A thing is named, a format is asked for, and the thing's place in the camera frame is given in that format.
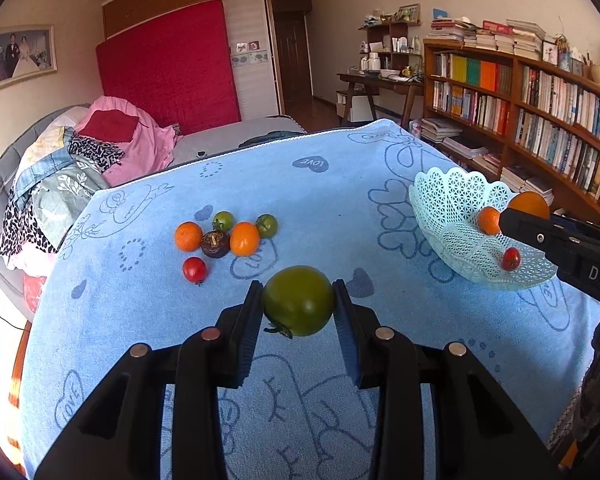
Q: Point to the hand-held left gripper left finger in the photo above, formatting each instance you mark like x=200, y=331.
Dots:
x=250, y=345

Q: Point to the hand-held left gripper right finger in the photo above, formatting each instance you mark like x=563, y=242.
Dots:
x=347, y=340

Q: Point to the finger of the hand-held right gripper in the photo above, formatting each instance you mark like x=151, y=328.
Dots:
x=575, y=224
x=530, y=232

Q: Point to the orange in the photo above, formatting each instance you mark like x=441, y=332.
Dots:
x=530, y=204
x=188, y=236
x=489, y=220

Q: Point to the red tomato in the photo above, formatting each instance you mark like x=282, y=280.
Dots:
x=511, y=258
x=195, y=269

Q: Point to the large dark green tomato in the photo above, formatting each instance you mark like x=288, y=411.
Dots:
x=300, y=300

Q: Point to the light blue plastic lattice basket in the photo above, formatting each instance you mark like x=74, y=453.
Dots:
x=455, y=220

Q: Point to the orange tomato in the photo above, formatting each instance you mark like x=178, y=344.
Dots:
x=244, y=238

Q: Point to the dark purple mangosteen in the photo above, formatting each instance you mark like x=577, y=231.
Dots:
x=215, y=244

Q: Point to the small green tomato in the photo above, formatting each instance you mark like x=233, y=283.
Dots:
x=223, y=221
x=266, y=225

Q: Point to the piles of floor books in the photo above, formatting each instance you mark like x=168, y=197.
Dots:
x=460, y=145

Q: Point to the wooden bookshelf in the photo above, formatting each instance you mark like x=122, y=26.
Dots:
x=514, y=105

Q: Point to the rows of shelved books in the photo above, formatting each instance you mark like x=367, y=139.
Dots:
x=555, y=95

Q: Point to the blue printed towel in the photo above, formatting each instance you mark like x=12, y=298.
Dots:
x=330, y=200

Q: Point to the stack of books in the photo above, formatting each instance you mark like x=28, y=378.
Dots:
x=490, y=35

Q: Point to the dark green clothing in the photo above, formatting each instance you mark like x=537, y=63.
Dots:
x=275, y=137

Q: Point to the white storage box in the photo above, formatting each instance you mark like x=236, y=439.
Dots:
x=357, y=107

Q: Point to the wooden desk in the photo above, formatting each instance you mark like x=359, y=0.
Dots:
x=375, y=82

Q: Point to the pink blanket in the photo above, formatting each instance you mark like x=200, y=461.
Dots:
x=145, y=150

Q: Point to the red plastic bag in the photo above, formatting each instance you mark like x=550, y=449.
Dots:
x=34, y=292

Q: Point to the white thermos jug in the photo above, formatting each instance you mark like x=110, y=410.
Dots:
x=374, y=62

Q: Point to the blue card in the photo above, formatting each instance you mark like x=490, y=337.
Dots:
x=440, y=13

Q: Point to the green leaf print cloth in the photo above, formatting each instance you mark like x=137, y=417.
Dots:
x=60, y=200

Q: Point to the black white patterned garment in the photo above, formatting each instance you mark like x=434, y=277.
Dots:
x=22, y=225
x=97, y=152

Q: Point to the small wooden desktop shelf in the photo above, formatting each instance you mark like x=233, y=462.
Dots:
x=375, y=35

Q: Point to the red pillow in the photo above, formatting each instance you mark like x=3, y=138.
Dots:
x=107, y=125

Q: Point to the blue denim garment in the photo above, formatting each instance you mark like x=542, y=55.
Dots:
x=55, y=165

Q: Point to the yellow white floral quilt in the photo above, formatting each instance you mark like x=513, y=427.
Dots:
x=45, y=142

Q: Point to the wardrobe door stickers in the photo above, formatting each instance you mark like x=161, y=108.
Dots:
x=250, y=55

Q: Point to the dark wooden door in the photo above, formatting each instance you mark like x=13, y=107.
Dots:
x=292, y=55

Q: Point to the red mattress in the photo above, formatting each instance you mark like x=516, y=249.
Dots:
x=170, y=65

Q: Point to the framed portrait photo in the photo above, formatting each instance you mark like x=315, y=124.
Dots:
x=15, y=57

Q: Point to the small picture frame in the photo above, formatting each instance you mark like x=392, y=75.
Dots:
x=409, y=12

